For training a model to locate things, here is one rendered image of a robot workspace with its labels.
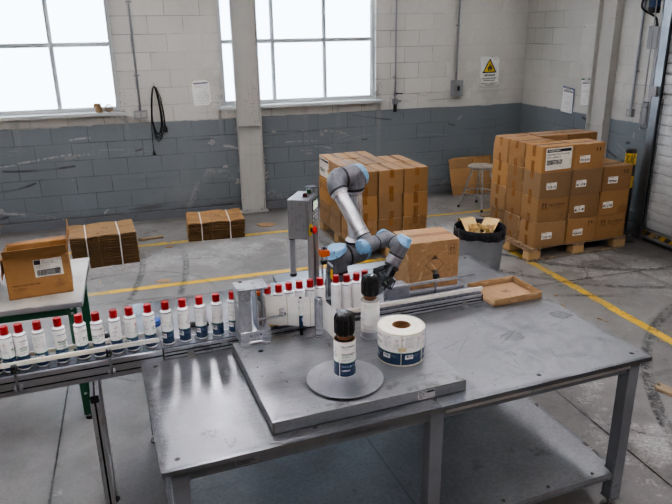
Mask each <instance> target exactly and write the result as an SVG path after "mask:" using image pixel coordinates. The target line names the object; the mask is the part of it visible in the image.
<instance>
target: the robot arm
mask: <svg viewBox="0 0 672 504"><path fill-rule="evenodd" d="M368 181H369V174H368V172H367V170H366V168H365V167H364V166H363V165H361V164H351V165H348V166H344V167H338V168H335V169H333V170H332V171H331V172H330V173H329V175H328V178H327V189H328V192H329V195H330V196H331V198H332V199H334V200H335V201H336V203H337V205H338V207H339V209H340V210H341V212H342V214H343V216H344V218H345V220H346V221H347V225H348V237H347V238H346V244H344V243H334V244H331V245H329V246H328V247H327V249H328V250H329V251H330V256H327V260H328V262H330V263H331V264H332V265H333V274H339V282H340V283H342V282H343V274H346V273H347V274H349V273H348V266H350V265H353V264H356V263H359V262H363V261H365V260H367V259H368V258H369V257H370V256H371V253H372V252H373V251H376V250H379V249H383V248H386V247H388V248H389V249H391V250H390V252H389V254H388V256H387V258H386V261H385V264H386V265H382V266H379V267H376V268H373V272H372V273H374V274H376V275H377V276H378V278H379V285H380V286H379V294H378V295H377V297H378V298H382V297H383V291H384V290H385V289H386V288H387V289H390V290H392V288H393V286H394V284H395V282H396V280H394V279H393V276H394V274H395V272H396V271H398V270H399V269H398V267H399V266H400V264H401V262H402V260H403V258H404V256H405V254H406V252H407V251H408V249H409V247H410V244H411V242H412V239H411V238H409V237H407V236H405V235H403V234H401V233H400V234H399V235H398V236H397V235H395V234H393V233H392V232H390V231H389V230H386V229H381V230H380V231H378V232H377V234H376V235H374V236H372V235H371V234H370V232H369V230H368V228H367V226H366V225H365V223H364V221H363V203H362V192H363V191H364V190H365V185H366V184H367V183H368ZM331 282H332V279H331V278H330V266H329V265H328V291H331ZM392 283H394V284H393V286H392V288H391V285H392Z"/></svg>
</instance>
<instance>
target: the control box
mask: <svg viewBox="0 0 672 504"><path fill-rule="evenodd" d="M303 193H307V192H306V191H298V192H296V193H295V194H294V195H292V196H291V197H290V198H289V199H287V211H288V235H289V239H301V240H308V239H309V238H310V237H311V236H312V235H313V232H310V228H313V226H316V227H317V230H318V218H317V219H316V220H315V221H314V222H313V219H312V215H313V214H314V213H315V212H316V211H317V210H318V208H317V209H315V210H314V211H313V212H312V200H313V199H314V198H315V197H316V196H317V193H316V192H312V194H311V195H307V196H308V198H302V194H303Z"/></svg>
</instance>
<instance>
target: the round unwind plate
mask: <svg viewBox="0 0 672 504"><path fill-rule="evenodd" d="M383 379H384V378H383V374H382V372H381V371H380V370H379V369H378V368H377V367H376V366H374V365H372V364H370V363H368V362H365V361H361V360H356V379H355V380H354V381H352V382H348V383H341V382H338V381H336V380H335V379H334V360H330V361H326V362H323V363H321V364H318V365H317V366H315V367H313V368H312V369H311V370H310V371H309V373H308V375H307V384H308V385H309V387H310V388H311V389H312V390H313V391H315V392H316V393H318V394H320V395H323V396H326V397H330V398H337V399H353V398H359V397H363V396H366V395H369V394H371V393H373V392H375V391H376V390H378V389H379V388H380V387H381V385H382V383H383Z"/></svg>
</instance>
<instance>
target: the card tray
mask: <svg viewBox="0 0 672 504"><path fill-rule="evenodd" d="M479 286H482V290H481V291H480V292H481V293H482V294H483V300H484V301H486V302H487V303H489V304H490V305H492V306H493V307H497V306H502V305H507V304H513V303H518V302H524V301H529V300H534V299H540V298H542V291H541V290H539V289H537V288H535V287H533V286H532V285H530V284H528V283H526V282H524V281H523V280H521V279H519V278H517V277H515V276H514V275H512V276H506V277H500V278H494V279H488V280H482V281H476V282H470V283H468V284H467V288H468V287H479Z"/></svg>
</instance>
